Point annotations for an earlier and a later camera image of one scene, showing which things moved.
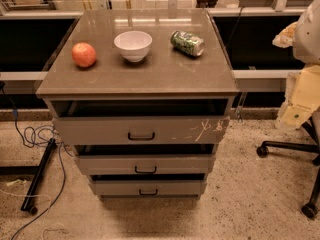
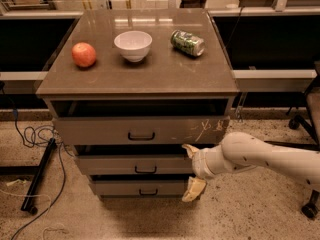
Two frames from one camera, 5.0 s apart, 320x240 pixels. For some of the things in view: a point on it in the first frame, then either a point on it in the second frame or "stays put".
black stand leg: (38, 171) stays put
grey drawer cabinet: (143, 97) stays put
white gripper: (308, 39) to (200, 164)
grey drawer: (145, 159) stays put
